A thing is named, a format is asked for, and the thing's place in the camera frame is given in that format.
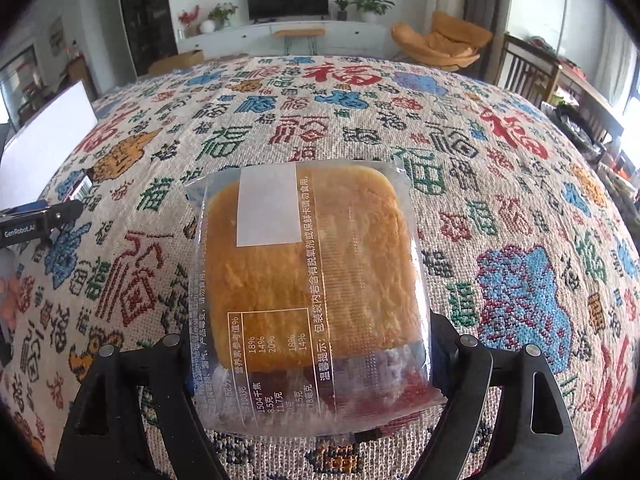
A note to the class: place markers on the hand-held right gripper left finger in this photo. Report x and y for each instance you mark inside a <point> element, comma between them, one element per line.
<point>165,385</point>

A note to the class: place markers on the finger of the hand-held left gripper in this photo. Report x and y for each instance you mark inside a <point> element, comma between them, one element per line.
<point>65,211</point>
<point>30,207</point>

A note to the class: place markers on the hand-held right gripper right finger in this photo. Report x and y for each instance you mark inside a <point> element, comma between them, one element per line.
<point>465,360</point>

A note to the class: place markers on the white barcode snack packet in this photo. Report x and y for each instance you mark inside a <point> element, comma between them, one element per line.
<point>81,188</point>

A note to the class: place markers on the white storage box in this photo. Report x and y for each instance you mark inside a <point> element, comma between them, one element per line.
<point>45,145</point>

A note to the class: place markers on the clear bread packet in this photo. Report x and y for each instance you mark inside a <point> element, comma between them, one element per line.
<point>300,260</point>

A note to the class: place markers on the printed woven tablecloth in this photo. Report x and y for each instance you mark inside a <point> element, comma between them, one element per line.
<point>500,185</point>

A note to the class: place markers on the cardboard box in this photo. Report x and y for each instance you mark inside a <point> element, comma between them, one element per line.
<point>175,61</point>

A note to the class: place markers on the dark bookcase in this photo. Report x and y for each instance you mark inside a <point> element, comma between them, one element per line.
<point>147,15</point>

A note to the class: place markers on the red flower bouquet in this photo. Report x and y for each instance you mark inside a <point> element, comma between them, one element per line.
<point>188,19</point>

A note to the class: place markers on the white round vase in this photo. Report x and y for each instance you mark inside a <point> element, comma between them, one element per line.
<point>208,26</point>

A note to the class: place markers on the white television cabinet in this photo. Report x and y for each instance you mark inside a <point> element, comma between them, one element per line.
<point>235,37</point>

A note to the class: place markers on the green plant in vase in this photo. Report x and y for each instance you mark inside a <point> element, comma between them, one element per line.
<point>222,14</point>

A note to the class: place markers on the wooden stool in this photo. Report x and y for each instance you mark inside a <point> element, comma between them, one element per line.
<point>299,33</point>

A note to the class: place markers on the dark wooden chair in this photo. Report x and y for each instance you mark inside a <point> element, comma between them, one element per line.
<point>525,67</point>

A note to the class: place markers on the orange lounge chair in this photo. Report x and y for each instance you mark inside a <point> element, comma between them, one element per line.
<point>440,42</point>

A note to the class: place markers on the white sheer curtain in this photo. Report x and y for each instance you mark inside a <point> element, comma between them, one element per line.
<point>614,60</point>

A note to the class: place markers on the small potted plant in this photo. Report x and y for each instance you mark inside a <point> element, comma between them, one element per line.
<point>342,9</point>

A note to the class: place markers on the grey curtain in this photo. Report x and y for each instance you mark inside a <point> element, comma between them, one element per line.
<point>487,5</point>

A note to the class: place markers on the large potted plant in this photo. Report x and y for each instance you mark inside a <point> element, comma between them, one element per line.
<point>371,4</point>

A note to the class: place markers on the framed wall picture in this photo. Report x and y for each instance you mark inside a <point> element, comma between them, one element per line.
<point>56,36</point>

